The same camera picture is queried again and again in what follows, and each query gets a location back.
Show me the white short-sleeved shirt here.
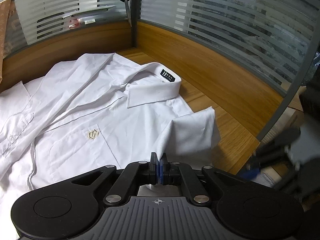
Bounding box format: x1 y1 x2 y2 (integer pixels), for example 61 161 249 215
1 53 220 239

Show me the glass desk partition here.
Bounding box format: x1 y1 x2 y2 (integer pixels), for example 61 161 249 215
1 0 127 57
138 0 319 139

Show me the glass desk partition front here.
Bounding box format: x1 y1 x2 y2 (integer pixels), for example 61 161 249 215
1 0 127 57

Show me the glass desk partition right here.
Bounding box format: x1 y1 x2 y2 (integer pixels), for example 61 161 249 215
138 0 319 139

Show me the orange patterned scarf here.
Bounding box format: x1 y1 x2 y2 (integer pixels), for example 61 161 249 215
0 0 11 83

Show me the stack of papers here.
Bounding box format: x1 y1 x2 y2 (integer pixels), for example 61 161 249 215
62 5 116 30

